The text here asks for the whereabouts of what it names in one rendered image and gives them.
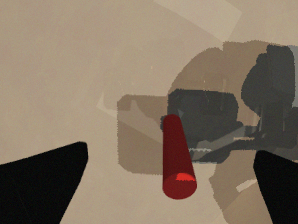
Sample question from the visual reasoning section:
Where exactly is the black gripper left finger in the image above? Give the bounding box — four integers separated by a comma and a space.
0, 141, 89, 224

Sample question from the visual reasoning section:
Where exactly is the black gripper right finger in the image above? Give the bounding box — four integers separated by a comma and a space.
253, 149, 298, 224

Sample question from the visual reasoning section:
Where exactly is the red peg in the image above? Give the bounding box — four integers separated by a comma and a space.
162, 115, 197, 200

